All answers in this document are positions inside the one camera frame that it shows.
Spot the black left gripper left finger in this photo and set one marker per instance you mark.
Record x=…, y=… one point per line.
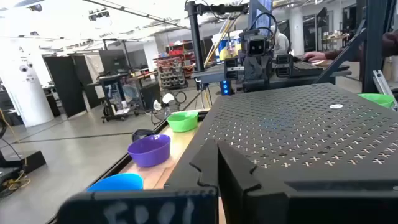
x=140, y=208

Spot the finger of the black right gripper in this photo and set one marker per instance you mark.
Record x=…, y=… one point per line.
x=283, y=66
x=231, y=69

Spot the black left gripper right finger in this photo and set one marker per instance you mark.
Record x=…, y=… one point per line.
x=280, y=208

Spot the blue plastic mini bowl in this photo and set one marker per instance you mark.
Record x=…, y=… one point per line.
x=118, y=183

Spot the purple plastic mini bowl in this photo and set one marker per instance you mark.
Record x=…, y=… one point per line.
x=149, y=152

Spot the green plastic mini bowl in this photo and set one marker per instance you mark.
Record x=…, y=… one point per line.
x=182, y=122
x=376, y=99

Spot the black device blue light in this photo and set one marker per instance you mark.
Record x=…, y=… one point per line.
x=226, y=87

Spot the blue yellow cardboard box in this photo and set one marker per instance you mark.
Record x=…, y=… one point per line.
x=225, y=48

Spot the black computer keyboard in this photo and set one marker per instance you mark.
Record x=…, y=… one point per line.
x=306, y=67

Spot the person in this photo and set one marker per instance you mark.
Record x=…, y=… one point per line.
x=281, y=42

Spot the person's hand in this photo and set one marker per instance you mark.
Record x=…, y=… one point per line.
x=314, y=56

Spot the parts shelf rack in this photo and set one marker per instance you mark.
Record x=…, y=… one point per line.
x=171, y=73

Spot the black perforated metal stand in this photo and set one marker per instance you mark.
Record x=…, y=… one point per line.
x=295, y=130

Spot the black computer tower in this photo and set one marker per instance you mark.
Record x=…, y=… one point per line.
x=150, y=96

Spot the silver aluminium bar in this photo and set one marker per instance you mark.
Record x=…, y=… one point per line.
x=385, y=84

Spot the black floor base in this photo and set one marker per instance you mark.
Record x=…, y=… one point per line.
x=31, y=160

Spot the black equipment cart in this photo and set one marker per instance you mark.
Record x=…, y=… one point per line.
x=113, y=90

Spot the black partition panel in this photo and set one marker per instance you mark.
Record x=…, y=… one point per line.
x=65, y=87

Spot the white round pillar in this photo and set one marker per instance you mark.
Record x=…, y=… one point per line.
x=28, y=93

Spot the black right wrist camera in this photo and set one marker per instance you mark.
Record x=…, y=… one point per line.
x=257, y=46

